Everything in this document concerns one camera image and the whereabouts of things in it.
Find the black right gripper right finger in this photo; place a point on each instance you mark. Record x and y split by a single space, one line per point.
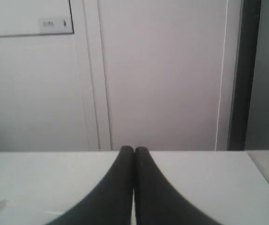
156 201

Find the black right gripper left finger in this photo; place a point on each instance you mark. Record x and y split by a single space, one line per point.
110 201

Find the white cabinet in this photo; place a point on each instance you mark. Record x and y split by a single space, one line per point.
154 73

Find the white label on cabinet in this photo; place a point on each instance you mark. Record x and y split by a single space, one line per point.
56 25

